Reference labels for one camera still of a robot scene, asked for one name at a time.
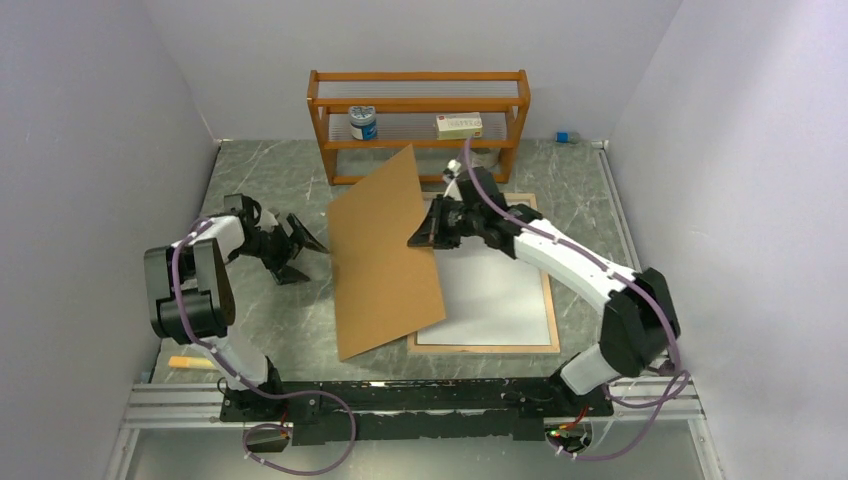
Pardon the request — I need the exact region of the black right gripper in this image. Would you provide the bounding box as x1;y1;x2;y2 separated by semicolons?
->
409;193;485;249

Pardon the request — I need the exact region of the yellow glue stick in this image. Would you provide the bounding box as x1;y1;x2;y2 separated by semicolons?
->
168;356;217;370

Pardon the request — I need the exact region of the purple cable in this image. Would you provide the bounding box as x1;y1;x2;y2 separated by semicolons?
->
461;137;692;463
170;217;359;478

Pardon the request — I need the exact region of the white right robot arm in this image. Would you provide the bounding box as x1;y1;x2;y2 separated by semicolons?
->
407;167;680;415

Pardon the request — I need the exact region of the silver tape roll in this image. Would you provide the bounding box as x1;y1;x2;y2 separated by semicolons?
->
471;148;500;169

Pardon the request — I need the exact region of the white green box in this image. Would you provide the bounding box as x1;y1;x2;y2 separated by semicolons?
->
435;112;484;140

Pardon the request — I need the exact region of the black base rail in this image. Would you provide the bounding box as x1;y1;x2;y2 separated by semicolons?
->
219;377;614;446

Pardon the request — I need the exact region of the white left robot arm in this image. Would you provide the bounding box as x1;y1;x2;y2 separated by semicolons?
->
143;194;328;420

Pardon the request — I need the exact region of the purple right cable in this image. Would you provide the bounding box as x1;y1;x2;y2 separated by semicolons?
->
461;137;692;463

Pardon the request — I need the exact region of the orange wooden shelf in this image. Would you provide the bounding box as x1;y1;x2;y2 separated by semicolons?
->
306;70;532;185

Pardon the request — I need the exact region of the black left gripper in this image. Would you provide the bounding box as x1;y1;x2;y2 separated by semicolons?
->
232;214;327;285

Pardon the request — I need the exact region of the blue white jar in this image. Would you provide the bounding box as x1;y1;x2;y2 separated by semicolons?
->
348;106;377;141

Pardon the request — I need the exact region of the blue capped bottle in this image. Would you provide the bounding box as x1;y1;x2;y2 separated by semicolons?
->
555;131;582;144

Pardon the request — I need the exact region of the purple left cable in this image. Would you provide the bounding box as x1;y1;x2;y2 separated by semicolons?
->
170;217;359;478

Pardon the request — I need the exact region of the wooden picture frame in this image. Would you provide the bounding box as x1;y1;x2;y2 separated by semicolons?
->
405;192;562;356

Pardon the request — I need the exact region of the brown backing board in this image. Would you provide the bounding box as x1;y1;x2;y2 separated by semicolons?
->
327;146;446;361

